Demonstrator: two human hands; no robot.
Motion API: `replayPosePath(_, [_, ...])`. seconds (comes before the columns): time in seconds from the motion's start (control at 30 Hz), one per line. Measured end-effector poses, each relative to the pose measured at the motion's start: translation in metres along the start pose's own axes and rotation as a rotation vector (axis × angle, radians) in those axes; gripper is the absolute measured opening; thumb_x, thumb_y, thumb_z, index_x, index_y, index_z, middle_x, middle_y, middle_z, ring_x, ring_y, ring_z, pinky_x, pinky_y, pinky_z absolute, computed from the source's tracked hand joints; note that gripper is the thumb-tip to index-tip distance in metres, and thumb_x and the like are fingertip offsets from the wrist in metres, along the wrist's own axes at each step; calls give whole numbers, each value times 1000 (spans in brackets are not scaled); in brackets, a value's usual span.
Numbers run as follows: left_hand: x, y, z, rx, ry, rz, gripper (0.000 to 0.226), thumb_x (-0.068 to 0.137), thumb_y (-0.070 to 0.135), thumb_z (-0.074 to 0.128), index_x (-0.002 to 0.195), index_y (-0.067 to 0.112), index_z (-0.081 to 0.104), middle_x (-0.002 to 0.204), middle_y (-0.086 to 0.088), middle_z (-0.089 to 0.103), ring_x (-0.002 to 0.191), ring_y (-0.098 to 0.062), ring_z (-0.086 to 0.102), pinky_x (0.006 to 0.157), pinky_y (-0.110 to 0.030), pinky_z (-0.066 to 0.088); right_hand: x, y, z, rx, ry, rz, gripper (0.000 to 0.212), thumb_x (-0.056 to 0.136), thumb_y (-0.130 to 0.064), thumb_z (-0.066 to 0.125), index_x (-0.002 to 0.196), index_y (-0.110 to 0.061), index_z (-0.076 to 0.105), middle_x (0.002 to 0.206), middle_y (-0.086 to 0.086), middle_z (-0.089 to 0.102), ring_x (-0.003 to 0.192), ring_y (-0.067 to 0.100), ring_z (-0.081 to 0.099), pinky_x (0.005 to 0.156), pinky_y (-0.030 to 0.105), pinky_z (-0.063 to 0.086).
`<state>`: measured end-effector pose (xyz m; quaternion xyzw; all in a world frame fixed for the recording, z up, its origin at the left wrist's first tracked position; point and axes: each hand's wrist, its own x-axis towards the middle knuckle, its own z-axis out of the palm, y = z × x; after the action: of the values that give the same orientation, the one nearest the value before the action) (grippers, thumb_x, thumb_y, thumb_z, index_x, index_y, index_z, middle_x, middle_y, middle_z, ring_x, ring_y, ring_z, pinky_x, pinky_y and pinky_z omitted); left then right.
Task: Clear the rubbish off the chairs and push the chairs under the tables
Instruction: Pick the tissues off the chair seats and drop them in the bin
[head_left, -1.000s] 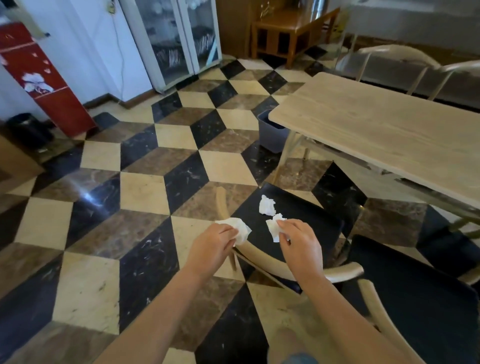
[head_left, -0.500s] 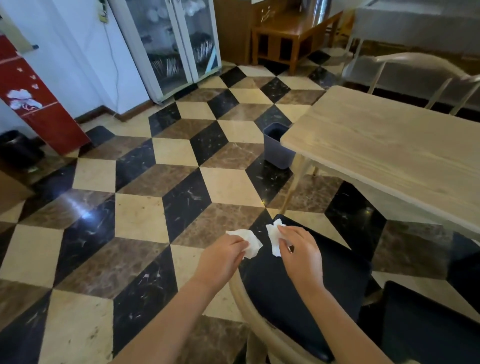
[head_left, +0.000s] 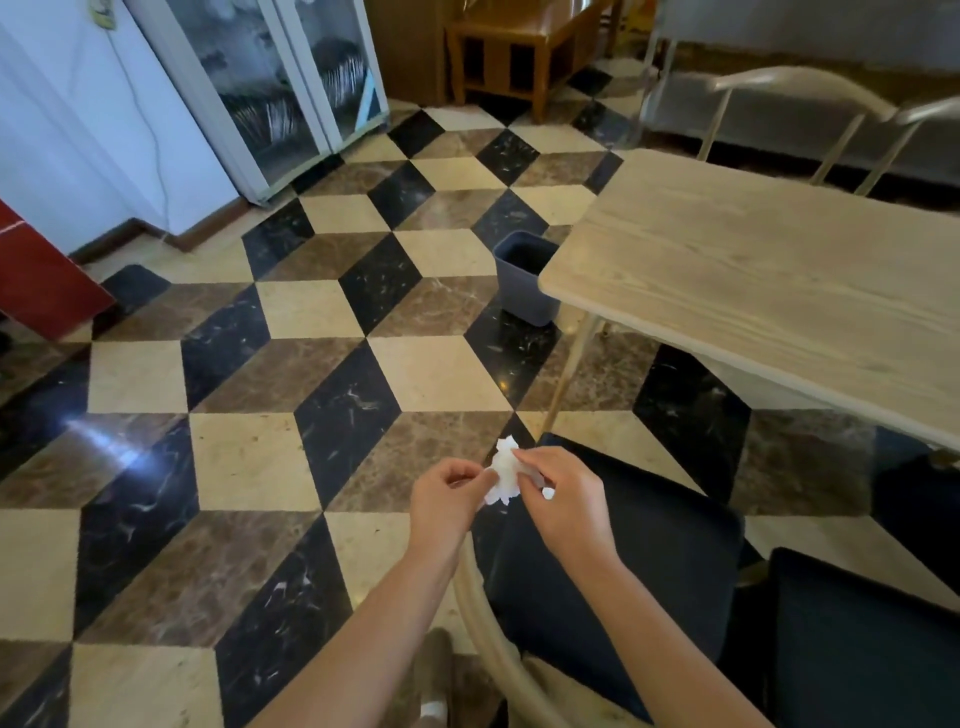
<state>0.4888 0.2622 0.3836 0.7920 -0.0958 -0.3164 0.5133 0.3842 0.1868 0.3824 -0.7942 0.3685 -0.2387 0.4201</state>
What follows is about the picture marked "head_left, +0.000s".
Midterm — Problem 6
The person's right hand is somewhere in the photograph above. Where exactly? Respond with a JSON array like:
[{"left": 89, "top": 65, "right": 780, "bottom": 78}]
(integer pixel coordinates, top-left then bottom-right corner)
[{"left": 512, "top": 446, "right": 621, "bottom": 565}]

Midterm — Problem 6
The person's left hand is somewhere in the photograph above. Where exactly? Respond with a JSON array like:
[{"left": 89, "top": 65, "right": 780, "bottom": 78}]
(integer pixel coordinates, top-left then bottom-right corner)
[{"left": 408, "top": 458, "right": 499, "bottom": 560}]

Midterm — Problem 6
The white tissue paper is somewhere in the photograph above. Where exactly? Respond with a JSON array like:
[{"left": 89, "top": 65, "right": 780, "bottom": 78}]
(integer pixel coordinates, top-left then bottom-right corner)
[{"left": 483, "top": 435, "right": 556, "bottom": 507}]

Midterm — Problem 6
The person's left forearm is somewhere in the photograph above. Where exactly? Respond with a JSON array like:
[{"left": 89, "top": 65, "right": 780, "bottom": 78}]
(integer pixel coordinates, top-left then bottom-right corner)
[{"left": 247, "top": 538, "right": 462, "bottom": 728}]

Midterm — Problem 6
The person's right forearm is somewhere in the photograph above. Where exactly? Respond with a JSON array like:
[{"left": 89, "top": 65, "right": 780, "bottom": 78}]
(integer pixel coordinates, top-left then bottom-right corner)
[{"left": 558, "top": 546, "right": 774, "bottom": 728}]

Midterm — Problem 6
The dark cushioned wooden chair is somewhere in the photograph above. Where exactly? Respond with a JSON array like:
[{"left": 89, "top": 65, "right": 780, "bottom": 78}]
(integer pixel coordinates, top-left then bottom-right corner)
[
  {"left": 738, "top": 546, "right": 960, "bottom": 728},
  {"left": 452, "top": 432, "right": 751, "bottom": 728}
]

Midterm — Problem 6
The person's shoe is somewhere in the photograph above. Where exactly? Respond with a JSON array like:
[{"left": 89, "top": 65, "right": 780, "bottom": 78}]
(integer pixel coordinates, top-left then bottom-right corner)
[{"left": 411, "top": 628, "right": 456, "bottom": 728}]

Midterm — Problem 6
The grey plastic waste bin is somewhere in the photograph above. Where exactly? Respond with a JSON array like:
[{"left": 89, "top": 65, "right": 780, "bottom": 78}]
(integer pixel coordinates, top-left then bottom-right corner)
[{"left": 492, "top": 229, "right": 562, "bottom": 328}]

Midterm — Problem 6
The light wooden table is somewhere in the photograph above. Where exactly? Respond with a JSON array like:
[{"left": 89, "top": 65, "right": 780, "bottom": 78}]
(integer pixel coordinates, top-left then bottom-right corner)
[{"left": 537, "top": 147, "right": 960, "bottom": 453}]

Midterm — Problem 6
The brown wooden bench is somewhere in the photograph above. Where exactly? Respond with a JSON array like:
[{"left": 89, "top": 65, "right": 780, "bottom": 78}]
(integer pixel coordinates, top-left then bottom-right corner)
[{"left": 445, "top": 0, "right": 627, "bottom": 124}]

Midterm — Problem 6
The white glass-door cabinet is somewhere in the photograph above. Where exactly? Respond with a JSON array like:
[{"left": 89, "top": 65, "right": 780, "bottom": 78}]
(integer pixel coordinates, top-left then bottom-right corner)
[{"left": 123, "top": 0, "right": 390, "bottom": 207}]

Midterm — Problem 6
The light wooden chair backrest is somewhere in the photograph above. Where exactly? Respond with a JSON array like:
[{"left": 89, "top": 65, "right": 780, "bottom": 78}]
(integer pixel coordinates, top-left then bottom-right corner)
[
  {"left": 696, "top": 66, "right": 900, "bottom": 186},
  {"left": 855, "top": 96, "right": 960, "bottom": 198}
]

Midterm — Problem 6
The red cabinet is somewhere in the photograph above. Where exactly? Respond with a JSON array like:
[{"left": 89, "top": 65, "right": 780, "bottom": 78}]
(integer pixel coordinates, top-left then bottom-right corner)
[{"left": 0, "top": 199, "right": 116, "bottom": 342}]

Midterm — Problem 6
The grey sofa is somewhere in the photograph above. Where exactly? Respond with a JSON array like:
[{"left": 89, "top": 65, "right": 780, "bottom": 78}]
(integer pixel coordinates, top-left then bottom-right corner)
[{"left": 637, "top": 0, "right": 960, "bottom": 189}]

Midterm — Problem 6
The white power cord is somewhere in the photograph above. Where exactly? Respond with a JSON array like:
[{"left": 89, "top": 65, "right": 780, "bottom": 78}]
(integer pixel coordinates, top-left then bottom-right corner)
[{"left": 88, "top": 0, "right": 172, "bottom": 226}]

